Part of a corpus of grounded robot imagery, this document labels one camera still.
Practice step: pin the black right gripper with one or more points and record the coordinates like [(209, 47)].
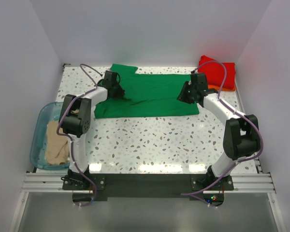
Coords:
[(182, 96)]

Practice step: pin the orange folded t shirt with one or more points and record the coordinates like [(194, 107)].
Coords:
[(223, 89)]

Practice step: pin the beige crumpled t shirt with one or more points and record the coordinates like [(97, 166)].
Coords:
[(57, 147)]

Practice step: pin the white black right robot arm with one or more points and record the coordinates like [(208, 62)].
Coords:
[(242, 138)]

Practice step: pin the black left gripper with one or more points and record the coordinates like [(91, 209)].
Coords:
[(121, 92)]

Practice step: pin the clear blue plastic bin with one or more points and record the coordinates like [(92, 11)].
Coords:
[(49, 112)]

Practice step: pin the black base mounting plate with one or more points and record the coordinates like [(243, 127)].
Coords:
[(149, 186)]

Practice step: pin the green t shirt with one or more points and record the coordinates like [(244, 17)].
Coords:
[(146, 95)]

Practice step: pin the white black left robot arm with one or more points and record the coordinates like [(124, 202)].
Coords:
[(74, 123)]

